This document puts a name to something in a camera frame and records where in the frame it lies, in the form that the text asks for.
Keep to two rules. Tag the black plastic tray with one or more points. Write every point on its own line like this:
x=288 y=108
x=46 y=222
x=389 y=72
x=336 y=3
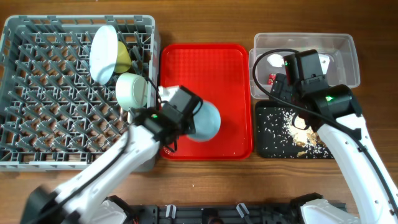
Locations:
x=273 y=137

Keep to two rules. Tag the pink plastic fork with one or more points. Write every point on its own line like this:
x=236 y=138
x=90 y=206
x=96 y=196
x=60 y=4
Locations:
x=121 y=112

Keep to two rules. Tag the light blue food bowl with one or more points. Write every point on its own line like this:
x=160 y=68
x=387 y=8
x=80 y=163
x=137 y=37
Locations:
x=207 y=123

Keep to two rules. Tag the grey dishwasher rack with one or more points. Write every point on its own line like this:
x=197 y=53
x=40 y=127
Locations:
x=54 y=116

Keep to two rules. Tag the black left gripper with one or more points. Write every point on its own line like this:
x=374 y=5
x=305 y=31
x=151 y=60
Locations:
x=189 y=127

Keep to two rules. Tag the light blue plate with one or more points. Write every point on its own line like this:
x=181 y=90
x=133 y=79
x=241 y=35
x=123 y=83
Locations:
x=103 y=55

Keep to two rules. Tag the yellow plastic cup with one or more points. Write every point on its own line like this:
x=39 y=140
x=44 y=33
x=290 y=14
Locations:
x=123 y=60

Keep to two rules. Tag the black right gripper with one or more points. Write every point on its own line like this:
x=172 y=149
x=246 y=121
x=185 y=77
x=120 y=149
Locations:
x=279 y=88

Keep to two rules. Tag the red plastic tray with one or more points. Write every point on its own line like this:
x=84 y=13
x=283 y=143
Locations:
x=218 y=73

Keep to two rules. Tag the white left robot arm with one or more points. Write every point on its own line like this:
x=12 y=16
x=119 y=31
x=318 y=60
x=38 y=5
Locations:
x=80 y=199

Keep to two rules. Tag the white plastic spoon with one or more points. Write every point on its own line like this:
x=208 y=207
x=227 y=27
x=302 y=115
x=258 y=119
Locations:
x=129 y=117

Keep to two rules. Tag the white napkin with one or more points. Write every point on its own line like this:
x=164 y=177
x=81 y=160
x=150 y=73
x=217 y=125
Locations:
x=276 y=60

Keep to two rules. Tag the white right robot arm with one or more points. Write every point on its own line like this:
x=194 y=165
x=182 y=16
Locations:
x=335 y=114

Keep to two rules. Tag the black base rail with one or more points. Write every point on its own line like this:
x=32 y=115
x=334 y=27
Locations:
x=267 y=213

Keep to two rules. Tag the rice and meat leftovers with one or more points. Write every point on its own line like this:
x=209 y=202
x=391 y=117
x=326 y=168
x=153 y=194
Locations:
x=298 y=133

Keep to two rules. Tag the red candy wrapper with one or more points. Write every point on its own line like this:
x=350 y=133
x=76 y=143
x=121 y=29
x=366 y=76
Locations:
x=271 y=78

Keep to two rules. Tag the clear plastic bin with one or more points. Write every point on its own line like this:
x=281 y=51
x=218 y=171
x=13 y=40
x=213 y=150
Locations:
x=337 y=55

